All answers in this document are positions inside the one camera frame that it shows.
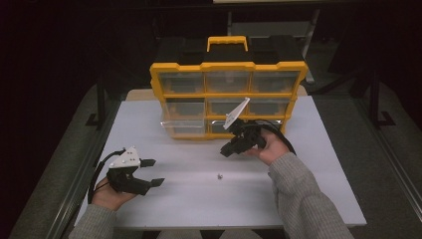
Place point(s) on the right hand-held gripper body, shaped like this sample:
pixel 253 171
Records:
pixel 247 134

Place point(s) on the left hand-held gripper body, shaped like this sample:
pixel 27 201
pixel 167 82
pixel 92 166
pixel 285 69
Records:
pixel 121 177

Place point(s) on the small silver screw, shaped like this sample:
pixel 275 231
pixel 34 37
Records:
pixel 219 176

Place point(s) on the clear pulled-out drawer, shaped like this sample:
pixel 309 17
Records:
pixel 184 124

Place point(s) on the yellow black organizer cabinet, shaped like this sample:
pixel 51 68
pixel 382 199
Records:
pixel 229 53

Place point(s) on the person's left hand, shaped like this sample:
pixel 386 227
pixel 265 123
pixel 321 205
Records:
pixel 109 197

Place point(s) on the person's right hand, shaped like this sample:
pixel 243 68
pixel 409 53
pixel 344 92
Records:
pixel 273 147

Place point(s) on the set of clear plastic drawers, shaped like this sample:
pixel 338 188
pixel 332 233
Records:
pixel 227 82

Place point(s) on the black metal stand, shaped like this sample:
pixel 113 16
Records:
pixel 100 103
pixel 375 103

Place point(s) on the aluminium rail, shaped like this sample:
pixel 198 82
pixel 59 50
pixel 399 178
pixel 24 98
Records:
pixel 391 156
pixel 83 169

